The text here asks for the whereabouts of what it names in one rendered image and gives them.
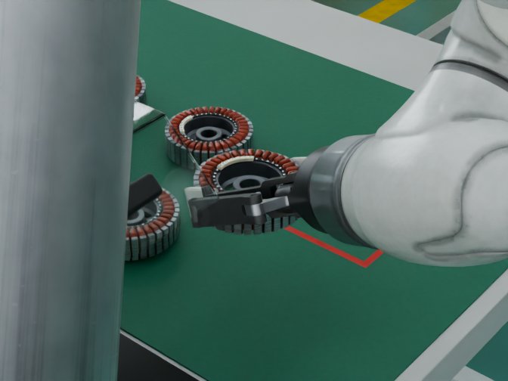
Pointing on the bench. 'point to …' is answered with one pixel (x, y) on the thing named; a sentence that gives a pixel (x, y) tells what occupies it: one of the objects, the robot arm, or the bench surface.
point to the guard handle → (143, 193)
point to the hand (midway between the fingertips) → (251, 187)
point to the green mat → (332, 279)
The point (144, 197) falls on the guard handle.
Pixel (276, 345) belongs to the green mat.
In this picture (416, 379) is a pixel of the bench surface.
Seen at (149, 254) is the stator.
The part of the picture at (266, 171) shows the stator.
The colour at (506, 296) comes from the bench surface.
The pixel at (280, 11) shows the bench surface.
